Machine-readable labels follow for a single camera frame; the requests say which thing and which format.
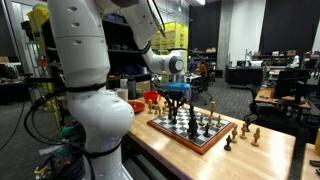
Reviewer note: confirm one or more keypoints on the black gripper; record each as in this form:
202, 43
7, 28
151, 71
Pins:
173, 94

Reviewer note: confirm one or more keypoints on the black chess piece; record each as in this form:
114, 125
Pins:
189, 126
206, 130
195, 131
191, 111
174, 118

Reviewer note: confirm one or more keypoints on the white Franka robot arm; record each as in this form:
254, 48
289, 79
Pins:
83, 50

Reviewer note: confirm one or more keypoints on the large light wooden chess piece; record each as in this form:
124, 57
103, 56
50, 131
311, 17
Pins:
150, 107

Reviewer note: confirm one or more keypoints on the tall light wooden chess piece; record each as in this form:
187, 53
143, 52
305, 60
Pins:
212, 108

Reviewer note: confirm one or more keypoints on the black chess pawn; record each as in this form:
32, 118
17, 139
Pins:
247, 125
228, 143

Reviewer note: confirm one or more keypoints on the black office chair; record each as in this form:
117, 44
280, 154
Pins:
203, 86
255, 106

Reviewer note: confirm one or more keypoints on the cardboard box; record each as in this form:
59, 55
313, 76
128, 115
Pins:
143, 86

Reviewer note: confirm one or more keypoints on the red plate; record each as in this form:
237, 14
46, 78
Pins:
137, 106

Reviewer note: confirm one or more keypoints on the dark bottle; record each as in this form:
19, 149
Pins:
132, 89

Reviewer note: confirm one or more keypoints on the orange object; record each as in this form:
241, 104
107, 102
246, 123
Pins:
202, 68

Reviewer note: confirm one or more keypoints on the white cup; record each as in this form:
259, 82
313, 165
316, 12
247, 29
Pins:
122, 94

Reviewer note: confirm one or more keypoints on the white container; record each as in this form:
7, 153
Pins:
123, 83

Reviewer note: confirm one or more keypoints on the yellow plastic crate stack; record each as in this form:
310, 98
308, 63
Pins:
175, 35

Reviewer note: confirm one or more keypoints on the black counter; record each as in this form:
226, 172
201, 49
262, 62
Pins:
245, 76

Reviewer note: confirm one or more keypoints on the black shelving unit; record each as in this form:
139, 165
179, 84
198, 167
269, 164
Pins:
123, 43

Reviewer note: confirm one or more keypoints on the ceiling light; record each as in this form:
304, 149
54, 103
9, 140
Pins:
201, 1

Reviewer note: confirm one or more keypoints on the green object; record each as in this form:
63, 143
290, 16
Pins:
68, 130

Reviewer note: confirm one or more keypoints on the wooden office desk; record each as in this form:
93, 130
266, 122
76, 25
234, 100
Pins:
283, 99

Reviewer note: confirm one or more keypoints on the black computer monitor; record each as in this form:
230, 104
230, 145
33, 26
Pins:
290, 81

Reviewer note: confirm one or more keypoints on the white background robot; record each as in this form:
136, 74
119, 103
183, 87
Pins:
295, 61

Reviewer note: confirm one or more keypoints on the wooden side table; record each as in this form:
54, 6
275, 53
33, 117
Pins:
311, 166

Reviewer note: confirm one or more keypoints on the black remote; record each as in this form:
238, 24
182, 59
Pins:
315, 163

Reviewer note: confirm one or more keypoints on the small black item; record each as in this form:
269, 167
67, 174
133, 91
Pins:
318, 172

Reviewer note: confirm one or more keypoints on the dark table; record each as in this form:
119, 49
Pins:
13, 91

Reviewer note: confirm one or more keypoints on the yellow plastic bin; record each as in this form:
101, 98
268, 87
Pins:
38, 17

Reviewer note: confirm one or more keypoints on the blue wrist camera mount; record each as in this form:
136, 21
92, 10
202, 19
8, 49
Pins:
176, 86

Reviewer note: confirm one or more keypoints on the chessboard with red-brown frame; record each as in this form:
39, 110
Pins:
173, 129

